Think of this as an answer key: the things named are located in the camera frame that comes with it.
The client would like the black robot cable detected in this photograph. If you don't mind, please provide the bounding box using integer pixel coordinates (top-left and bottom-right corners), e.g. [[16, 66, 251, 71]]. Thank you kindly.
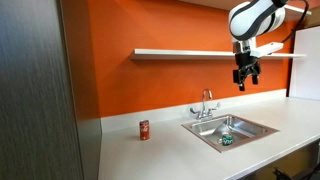
[[281, 0, 311, 44]]

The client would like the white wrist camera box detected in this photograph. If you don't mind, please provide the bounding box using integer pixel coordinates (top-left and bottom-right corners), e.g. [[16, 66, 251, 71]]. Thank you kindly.
[[249, 41, 285, 59]]

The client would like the dark wood cabinet panel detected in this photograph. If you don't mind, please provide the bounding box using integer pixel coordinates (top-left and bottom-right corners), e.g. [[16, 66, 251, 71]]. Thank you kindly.
[[0, 0, 103, 180]]

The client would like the white counter backsplash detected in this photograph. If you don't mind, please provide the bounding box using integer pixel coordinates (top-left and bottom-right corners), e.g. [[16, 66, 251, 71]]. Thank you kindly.
[[100, 88, 288, 134]]

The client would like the red soda can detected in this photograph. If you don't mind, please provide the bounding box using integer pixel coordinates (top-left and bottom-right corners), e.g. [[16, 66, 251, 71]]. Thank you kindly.
[[139, 119, 151, 141]]

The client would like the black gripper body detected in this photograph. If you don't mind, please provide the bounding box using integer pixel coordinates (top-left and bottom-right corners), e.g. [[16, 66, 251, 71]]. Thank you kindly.
[[232, 39, 262, 84]]

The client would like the white wall shelf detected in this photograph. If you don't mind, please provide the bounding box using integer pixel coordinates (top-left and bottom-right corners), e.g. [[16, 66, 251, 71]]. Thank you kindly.
[[129, 48, 307, 61]]

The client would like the green soda can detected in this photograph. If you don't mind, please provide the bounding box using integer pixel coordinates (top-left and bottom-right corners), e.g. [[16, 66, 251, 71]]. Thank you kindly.
[[221, 132, 235, 147]]

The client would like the chrome two-handle faucet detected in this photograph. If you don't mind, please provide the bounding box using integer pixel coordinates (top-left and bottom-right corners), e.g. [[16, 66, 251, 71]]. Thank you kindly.
[[189, 88, 222, 121]]

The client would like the stainless steel sink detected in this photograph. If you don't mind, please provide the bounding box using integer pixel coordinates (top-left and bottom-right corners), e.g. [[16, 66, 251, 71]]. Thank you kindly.
[[181, 113, 280, 154]]

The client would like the black chair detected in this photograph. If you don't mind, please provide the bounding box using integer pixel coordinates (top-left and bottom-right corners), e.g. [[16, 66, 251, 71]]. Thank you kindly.
[[272, 163, 320, 180]]

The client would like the white wall panel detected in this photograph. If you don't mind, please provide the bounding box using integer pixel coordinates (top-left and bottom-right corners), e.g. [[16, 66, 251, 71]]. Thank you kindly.
[[288, 25, 320, 102]]

